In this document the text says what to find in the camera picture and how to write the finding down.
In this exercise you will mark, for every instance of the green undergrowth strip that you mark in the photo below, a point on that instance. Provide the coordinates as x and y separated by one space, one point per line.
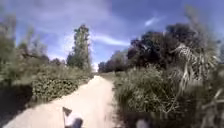
53 85
150 90

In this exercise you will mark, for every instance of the row of dark trees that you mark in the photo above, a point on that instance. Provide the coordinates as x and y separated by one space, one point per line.
150 50

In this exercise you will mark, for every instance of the group of blurred trees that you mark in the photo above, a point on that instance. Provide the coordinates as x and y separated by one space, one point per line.
13 56

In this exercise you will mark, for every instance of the robot's own part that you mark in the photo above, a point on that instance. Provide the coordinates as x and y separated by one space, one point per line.
142 124
72 120

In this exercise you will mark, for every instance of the tall green tree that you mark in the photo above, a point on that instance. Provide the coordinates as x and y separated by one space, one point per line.
81 50

